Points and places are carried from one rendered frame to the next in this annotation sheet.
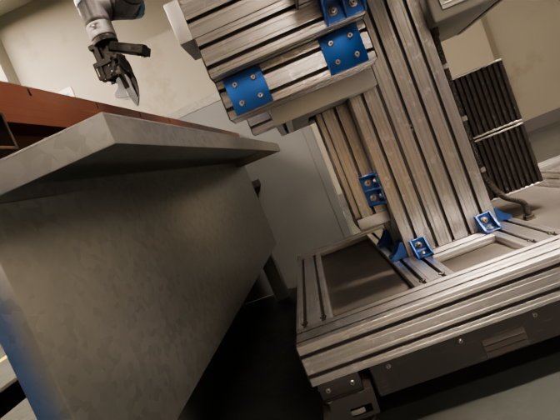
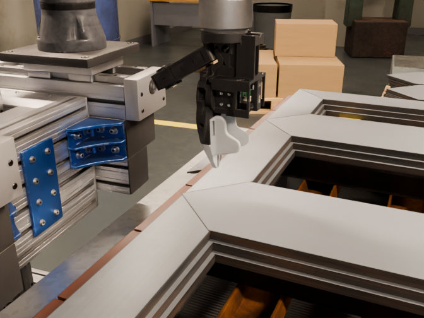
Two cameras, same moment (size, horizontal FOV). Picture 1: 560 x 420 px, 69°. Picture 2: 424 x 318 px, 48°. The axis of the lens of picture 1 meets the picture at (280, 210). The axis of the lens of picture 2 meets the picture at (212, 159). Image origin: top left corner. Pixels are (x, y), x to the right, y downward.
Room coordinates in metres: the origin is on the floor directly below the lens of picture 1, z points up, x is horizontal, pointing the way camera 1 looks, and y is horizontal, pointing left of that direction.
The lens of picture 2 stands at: (1.94, 0.45, 1.22)
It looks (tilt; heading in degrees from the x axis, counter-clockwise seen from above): 23 degrees down; 195
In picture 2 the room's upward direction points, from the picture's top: straight up
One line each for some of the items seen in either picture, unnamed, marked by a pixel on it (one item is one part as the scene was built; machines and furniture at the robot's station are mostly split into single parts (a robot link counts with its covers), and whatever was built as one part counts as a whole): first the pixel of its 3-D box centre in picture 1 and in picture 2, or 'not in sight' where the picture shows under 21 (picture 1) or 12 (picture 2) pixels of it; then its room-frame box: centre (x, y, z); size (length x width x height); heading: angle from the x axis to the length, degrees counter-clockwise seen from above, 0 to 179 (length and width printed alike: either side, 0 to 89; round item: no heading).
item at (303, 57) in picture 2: not in sight; (275, 64); (-2.38, -0.10, 0.35); 1.26 x 0.96 x 0.71; 91
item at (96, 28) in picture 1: (101, 32); (226, 14); (1.26, 0.29, 1.15); 0.08 x 0.08 x 0.05
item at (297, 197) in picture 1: (207, 215); not in sight; (2.12, 0.35, 0.51); 1.30 x 0.04 x 1.01; 81
